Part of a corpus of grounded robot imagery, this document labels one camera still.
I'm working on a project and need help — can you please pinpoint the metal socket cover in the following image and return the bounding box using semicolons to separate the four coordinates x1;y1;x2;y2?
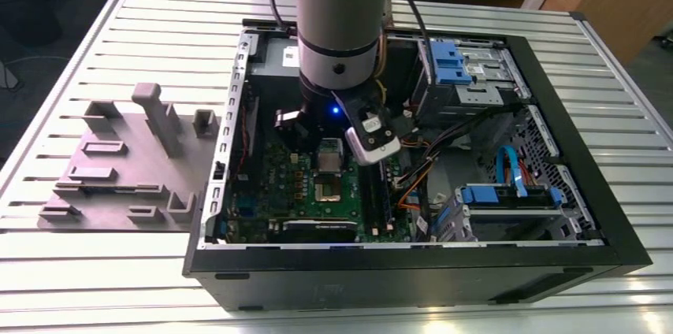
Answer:
312;137;347;174

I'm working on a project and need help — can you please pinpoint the silver CPU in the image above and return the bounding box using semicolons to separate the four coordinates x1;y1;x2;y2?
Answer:
316;150;343;173

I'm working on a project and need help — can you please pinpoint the CPU socket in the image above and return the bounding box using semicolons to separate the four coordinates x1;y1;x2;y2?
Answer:
312;173;344;204

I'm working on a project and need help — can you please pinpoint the grey power supply unit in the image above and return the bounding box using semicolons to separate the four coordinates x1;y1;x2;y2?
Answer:
246;37;304;114

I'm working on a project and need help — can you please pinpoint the green motherboard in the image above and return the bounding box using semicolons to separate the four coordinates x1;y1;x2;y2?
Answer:
217;139;416;244

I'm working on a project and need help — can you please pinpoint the black RAM slot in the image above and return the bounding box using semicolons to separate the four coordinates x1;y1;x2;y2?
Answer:
360;162;378;235

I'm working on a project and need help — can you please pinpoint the blue disk carrier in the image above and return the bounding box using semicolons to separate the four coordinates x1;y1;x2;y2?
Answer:
428;41;473;85

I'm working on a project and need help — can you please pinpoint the black graphics card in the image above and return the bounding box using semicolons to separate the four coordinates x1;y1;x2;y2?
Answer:
266;217;359;244

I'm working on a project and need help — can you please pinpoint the silver drive cage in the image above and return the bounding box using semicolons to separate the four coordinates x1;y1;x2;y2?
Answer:
412;38;531;124

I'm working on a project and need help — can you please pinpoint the grey parts rack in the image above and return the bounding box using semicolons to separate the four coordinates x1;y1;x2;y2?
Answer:
36;82;221;232

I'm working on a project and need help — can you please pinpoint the disk bay with blue carrier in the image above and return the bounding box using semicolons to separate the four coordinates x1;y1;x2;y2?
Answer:
452;183;563;243

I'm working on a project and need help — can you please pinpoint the blue RAM stick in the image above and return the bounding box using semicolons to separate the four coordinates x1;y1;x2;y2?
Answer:
77;184;141;195

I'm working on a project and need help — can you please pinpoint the black open PC case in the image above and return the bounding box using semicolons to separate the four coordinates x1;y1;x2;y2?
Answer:
180;17;653;314

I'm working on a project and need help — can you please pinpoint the wooden cabinet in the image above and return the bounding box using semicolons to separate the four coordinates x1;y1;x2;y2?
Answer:
541;0;673;65

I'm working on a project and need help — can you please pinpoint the small grey wrist camera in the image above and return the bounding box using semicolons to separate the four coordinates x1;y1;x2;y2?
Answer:
274;108;302;129

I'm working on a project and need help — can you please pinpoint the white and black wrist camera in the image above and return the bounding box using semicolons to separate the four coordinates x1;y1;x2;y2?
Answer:
344;89;402;165

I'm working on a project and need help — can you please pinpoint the multicolour wire bundle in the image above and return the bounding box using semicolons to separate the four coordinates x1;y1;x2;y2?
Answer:
399;132;427;150

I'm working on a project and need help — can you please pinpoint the black wire bundle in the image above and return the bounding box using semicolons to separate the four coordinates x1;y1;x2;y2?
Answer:
398;107;522;189

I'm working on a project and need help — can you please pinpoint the orange wire loop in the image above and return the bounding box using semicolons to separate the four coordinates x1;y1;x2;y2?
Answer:
394;187;423;213

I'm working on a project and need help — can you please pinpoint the thick black camera cable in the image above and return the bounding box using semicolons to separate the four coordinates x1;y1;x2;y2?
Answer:
394;0;440;46

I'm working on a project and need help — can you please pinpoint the blue flat wire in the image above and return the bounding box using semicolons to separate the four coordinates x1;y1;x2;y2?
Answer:
495;145;530;198

